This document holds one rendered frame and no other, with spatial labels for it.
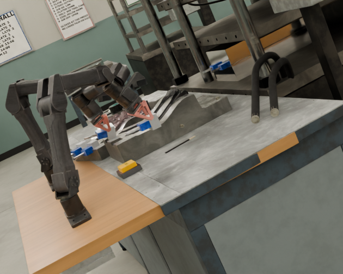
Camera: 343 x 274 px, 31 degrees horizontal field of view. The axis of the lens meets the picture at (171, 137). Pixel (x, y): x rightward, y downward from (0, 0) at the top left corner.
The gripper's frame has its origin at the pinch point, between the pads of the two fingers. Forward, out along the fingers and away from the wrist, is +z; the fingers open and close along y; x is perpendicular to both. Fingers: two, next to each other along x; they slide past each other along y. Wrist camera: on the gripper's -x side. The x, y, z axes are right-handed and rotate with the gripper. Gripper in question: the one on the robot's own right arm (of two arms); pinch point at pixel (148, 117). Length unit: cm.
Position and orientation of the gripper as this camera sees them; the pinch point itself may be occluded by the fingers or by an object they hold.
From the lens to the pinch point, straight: 228.8
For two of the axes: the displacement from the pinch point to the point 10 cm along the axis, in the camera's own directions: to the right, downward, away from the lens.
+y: -3.2, -0.7, 9.4
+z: 7.5, 5.9, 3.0
